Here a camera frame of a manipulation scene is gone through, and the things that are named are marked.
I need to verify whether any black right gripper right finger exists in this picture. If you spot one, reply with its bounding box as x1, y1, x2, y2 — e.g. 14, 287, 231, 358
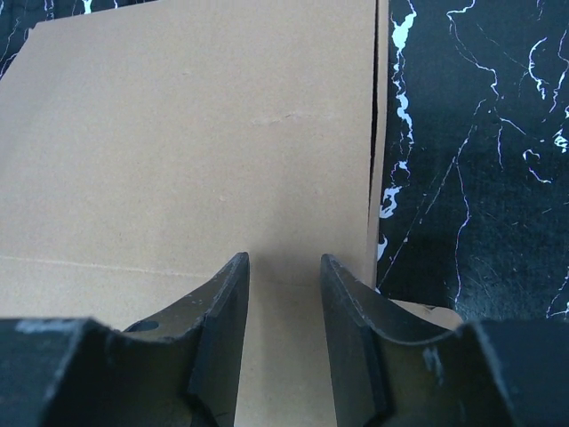
320, 254, 568, 426

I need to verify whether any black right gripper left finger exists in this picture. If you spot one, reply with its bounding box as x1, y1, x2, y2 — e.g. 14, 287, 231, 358
1, 253, 250, 426

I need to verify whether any cardboard box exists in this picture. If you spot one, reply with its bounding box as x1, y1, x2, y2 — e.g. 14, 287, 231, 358
0, 0, 466, 427

